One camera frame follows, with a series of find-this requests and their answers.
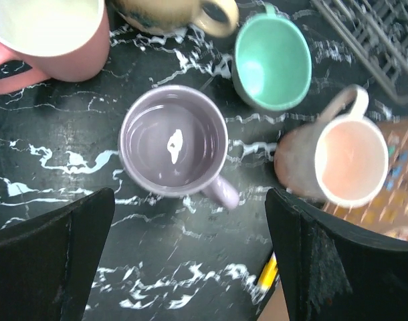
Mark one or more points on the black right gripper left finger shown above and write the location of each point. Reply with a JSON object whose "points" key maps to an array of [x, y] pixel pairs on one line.
{"points": [[48, 263]]}

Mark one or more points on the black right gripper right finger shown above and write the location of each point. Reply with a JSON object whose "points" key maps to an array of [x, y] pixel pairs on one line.
{"points": [[331, 269]]}

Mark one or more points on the lilac ceramic mug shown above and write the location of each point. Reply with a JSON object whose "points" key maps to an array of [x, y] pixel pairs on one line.
{"points": [[173, 142]]}

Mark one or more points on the white yellow marker pen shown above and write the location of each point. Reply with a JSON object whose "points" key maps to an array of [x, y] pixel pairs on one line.
{"points": [[268, 274]]}

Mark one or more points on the peach plastic file organizer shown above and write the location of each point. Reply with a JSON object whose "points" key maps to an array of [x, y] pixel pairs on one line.
{"points": [[387, 213]]}

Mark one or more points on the cream pink speckled mug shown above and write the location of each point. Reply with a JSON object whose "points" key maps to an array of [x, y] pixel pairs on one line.
{"points": [[341, 157]]}

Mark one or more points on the teal green cup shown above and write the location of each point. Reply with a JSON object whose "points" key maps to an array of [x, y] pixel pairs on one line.
{"points": [[272, 65]]}

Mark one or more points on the pink mug white inside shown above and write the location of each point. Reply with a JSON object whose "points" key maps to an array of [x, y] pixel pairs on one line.
{"points": [[64, 40]]}

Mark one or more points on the tan brown mug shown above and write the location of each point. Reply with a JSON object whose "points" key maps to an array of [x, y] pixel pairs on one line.
{"points": [[158, 17]]}

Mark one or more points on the grey wire dish rack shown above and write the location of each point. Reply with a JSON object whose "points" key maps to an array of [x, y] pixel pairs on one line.
{"points": [[377, 33]]}

